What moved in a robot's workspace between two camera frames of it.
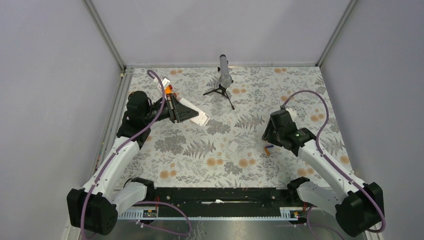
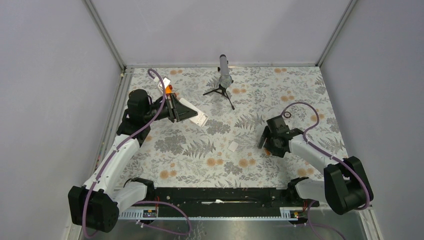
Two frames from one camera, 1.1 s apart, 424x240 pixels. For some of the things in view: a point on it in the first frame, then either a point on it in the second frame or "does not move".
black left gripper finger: [182, 114] does not move
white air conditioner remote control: [202, 118] does not move
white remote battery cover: [233, 146] does not move
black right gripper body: [271, 134] to [270, 144]
